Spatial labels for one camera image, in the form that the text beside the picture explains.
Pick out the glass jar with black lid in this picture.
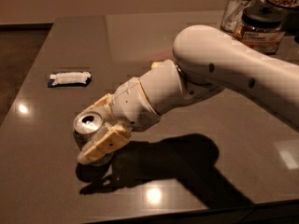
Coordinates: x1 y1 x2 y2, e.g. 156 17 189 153
234 4 285 55

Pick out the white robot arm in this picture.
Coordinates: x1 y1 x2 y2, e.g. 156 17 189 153
73 25 299 165

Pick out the white and blue snack packet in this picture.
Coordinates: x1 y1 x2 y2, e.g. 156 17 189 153
48 71 92 88

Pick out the silver 7up soda can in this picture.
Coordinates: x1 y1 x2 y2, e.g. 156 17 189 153
73 111 114 166

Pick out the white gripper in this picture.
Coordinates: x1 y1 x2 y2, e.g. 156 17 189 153
78 77 161 165

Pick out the yellow sponge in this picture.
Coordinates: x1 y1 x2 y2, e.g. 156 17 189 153
150 61 163 69

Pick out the clear plastic cup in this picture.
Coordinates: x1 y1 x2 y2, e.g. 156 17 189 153
221 0 256 33

